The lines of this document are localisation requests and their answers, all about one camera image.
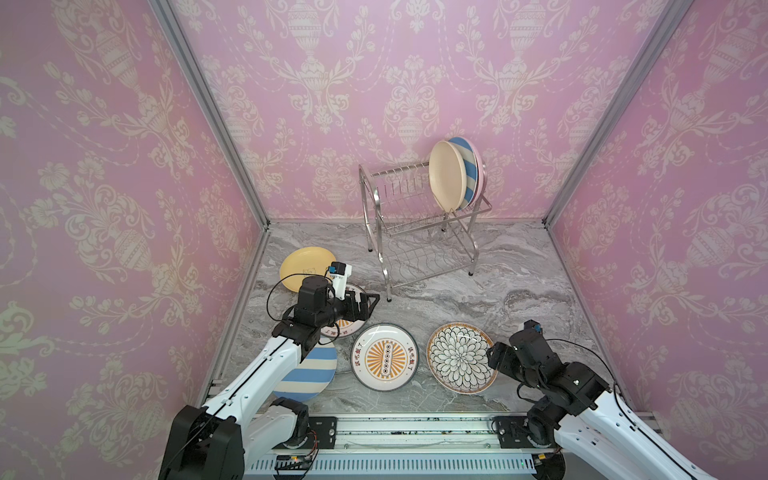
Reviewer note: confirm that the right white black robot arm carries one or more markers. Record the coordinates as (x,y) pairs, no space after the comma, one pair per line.
(581,413)

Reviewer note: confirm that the pink plate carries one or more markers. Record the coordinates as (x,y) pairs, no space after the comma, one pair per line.
(481,168)

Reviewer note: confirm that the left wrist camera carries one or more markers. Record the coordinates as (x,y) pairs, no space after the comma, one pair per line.
(339,274)

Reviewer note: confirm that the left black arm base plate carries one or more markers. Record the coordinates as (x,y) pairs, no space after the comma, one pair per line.
(313,432)

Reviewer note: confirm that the beige plate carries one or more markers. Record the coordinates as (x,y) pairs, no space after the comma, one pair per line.
(447,176)

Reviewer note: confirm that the orange sunburst plate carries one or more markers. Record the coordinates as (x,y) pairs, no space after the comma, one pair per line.
(384,357)
(344,327)

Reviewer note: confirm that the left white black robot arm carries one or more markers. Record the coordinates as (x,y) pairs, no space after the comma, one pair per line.
(220,438)

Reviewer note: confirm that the small electronics board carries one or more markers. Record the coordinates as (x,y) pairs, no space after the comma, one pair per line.
(294,463)

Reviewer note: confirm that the chrome wire dish rack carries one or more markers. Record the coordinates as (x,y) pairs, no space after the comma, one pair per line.
(413,238)

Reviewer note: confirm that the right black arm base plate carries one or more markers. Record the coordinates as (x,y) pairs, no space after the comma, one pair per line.
(516,432)

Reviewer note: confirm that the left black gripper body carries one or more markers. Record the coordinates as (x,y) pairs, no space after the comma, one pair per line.
(339,310)

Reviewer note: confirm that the yellow plate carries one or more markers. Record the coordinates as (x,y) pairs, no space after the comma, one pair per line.
(308,260)

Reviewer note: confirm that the blue striped plate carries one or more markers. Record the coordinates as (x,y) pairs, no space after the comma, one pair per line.
(459,144)
(311,377)

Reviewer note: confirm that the aluminium rail frame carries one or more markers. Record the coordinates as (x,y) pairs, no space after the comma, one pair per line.
(419,444)

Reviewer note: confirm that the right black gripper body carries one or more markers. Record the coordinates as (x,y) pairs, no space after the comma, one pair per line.
(498,357)

